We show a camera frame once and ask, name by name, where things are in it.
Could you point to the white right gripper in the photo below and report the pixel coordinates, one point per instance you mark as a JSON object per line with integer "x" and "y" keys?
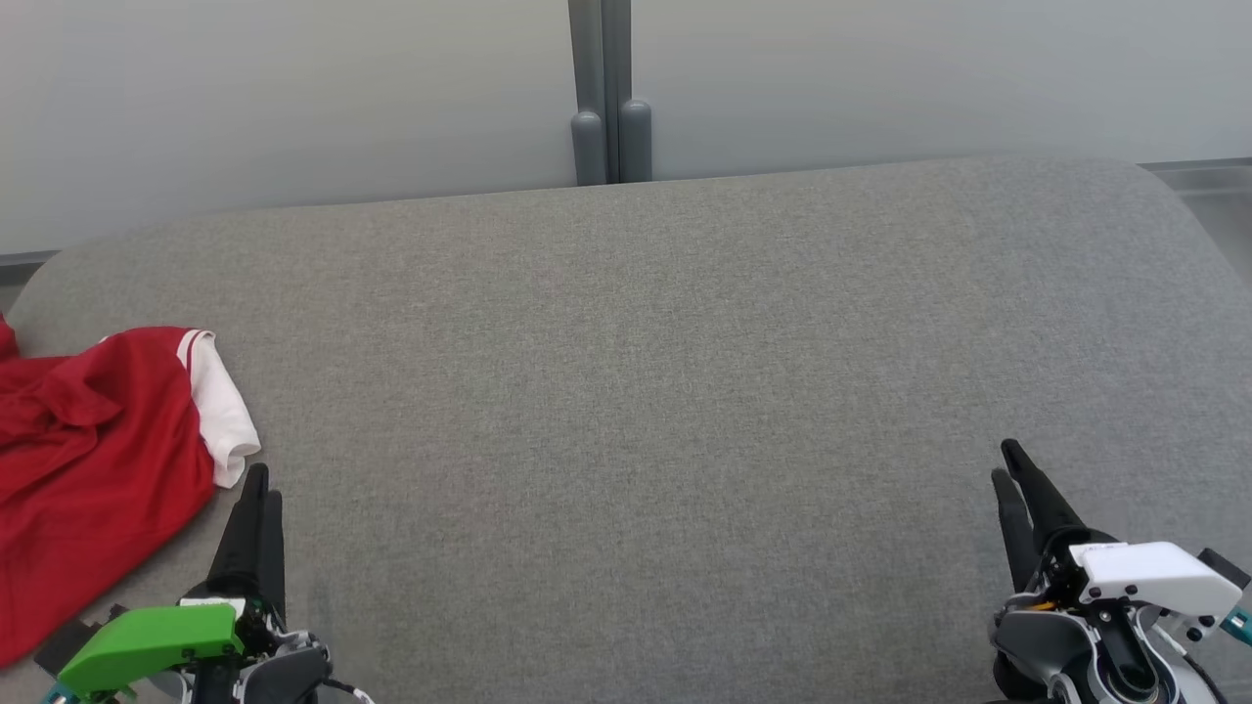
{"x": 1154, "y": 575}

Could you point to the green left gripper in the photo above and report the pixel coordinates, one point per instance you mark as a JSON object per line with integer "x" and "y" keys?
{"x": 147, "y": 640}

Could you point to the red jersey with white sleeves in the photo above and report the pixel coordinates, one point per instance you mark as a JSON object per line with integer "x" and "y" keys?
{"x": 108, "y": 460}

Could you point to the teal right camera connector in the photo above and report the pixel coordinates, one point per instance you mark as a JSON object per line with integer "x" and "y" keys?
{"x": 1238, "y": 626}

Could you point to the teal camera connector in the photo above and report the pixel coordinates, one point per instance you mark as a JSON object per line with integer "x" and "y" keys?
{"x": 61, "y": 695}
{"x": 1238, "y": 626}

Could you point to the teal left camera connector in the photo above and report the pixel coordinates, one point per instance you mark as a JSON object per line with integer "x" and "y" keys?
{"x": 61, "y": 695}

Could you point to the grey double wall post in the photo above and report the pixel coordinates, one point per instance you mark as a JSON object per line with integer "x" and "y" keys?
{"x": 608, "y": 78}

